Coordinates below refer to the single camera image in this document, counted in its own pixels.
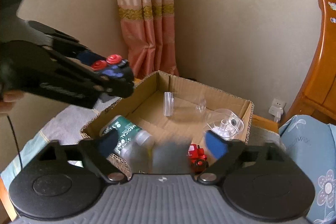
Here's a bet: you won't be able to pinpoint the black toy car red wheels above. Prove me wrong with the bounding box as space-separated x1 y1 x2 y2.
91 54 134 81

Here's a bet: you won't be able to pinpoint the person left hand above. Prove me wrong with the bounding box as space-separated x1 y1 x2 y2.
0 90 25 116

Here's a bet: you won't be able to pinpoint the pink orange curtain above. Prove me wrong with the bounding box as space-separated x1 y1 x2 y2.
117 0 178 79

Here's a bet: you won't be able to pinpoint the blue floral pillow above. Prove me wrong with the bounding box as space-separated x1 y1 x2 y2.
279 115 335 223

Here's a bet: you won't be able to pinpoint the wooden headboard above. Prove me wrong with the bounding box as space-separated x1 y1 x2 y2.
280 0 336 125

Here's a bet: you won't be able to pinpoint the white wall plug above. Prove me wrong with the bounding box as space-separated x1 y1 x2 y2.
268 98 286 123

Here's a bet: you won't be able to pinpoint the grey elephant toy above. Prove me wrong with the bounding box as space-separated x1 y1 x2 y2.
122 139 191 174

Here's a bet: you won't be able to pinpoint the red toy train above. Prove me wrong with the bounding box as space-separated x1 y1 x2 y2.
188 144 209 174

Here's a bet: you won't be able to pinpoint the clear jar happy label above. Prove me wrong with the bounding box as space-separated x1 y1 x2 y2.
163 92 207 117

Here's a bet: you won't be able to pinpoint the checked blanket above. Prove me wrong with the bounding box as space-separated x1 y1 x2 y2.
1 97 118 189

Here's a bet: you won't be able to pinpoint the clear jar red label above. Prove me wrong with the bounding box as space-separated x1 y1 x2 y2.
206 109 244 140

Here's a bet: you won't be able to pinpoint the green medical bottle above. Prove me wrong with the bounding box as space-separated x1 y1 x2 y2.
100 115 154 159

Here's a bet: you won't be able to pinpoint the open cardboard box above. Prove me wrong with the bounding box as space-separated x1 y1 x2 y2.
80 70 255 180

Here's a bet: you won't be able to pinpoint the black cable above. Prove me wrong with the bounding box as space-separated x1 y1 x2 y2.
6 114 25 169

